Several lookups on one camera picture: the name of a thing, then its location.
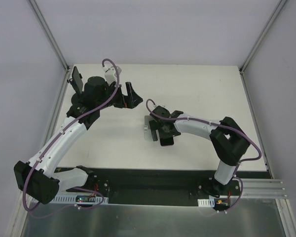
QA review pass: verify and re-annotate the silver folding phone stand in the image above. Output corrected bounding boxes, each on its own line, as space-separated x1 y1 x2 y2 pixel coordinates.
143 116 153 141

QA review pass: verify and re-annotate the black smartphone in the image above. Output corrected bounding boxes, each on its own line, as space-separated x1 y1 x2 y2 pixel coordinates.
70 66 83 94

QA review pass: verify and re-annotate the black round-base phone stand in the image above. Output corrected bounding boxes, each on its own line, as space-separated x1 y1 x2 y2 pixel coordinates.
71 92 82 104

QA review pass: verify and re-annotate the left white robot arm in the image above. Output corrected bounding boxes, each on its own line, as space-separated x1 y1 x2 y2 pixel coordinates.
14 77 143 204

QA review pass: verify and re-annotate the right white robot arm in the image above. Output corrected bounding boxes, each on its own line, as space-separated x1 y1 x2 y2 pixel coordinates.
149 106 250 195

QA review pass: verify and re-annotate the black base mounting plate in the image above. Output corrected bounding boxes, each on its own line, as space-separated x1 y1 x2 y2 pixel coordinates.
64 167 272 206

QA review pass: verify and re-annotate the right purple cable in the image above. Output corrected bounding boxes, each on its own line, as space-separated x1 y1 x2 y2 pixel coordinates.
146 99 262 178

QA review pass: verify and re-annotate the purple cable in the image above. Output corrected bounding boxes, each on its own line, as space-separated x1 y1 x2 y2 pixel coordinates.
23 58 121 213
146 99 262 178

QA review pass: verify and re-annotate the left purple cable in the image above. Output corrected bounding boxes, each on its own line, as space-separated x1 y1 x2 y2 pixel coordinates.
23 58 121 213

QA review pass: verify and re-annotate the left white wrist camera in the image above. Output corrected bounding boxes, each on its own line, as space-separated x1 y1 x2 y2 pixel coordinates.
102 66 122 85

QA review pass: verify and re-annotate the left aluminium frame post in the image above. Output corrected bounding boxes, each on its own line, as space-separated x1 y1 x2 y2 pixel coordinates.
27 0 74 73

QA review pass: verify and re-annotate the aluminium frame post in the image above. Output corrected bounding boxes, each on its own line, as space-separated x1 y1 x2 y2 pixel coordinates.
238 0 289 74
27 0 74 73

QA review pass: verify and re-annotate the right white cable duct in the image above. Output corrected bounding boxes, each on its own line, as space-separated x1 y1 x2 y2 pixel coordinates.
197 198 215 208

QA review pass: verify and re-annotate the white cable duct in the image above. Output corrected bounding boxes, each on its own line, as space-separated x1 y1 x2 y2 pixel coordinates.
197 198 215 208
50 195 109 205

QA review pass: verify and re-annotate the left white cable duct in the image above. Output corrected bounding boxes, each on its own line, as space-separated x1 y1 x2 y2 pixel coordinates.
50 195 109 205

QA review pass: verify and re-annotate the right aluminium frame post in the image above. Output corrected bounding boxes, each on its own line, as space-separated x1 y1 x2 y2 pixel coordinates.
238 0 289 74

